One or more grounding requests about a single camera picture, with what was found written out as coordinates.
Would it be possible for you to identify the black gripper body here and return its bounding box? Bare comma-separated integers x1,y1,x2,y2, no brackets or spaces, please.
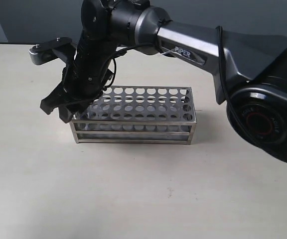
62,32,116,99

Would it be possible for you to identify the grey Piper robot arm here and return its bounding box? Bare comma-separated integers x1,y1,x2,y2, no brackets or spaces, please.
30,0,287,163

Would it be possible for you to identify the stainless steel test tube rack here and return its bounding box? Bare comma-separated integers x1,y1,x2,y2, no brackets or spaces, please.
70,86,197,144

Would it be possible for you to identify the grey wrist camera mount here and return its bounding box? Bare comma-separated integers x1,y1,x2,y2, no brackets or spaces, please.
29,37,77,66

